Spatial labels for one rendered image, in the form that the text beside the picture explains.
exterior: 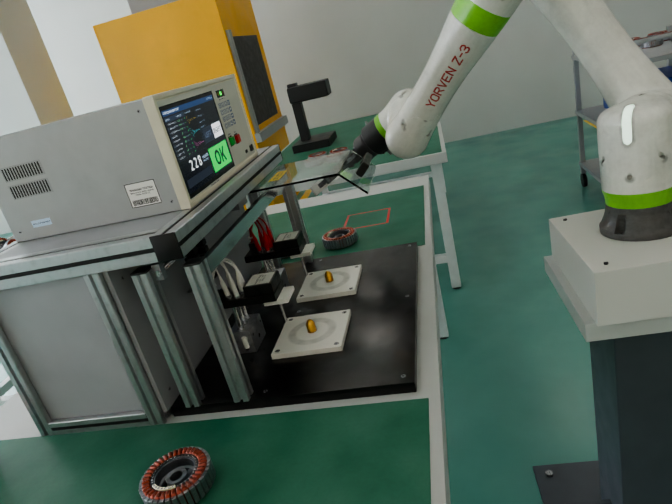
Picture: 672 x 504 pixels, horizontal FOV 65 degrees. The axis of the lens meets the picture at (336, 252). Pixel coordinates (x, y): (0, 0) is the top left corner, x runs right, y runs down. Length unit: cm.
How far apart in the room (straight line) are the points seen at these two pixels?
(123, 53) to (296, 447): 444
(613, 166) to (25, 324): 113
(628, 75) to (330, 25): 527
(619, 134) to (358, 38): 535
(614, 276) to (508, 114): 545
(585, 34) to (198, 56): 384
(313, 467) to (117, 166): 62
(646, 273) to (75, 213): 104
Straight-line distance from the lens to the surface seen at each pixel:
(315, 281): 137
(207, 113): 117
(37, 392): 122
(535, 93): 644
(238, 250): 146
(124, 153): 103
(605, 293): 105
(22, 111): 505
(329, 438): 90
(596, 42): 127
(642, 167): 111
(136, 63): 502
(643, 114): 110
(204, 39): 475
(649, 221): 114
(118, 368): 108
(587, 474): 182
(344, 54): 633
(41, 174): 113
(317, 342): 109
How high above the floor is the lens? 132
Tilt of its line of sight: 21 degrees down
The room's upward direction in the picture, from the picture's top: 15 degrees counter-clockwise
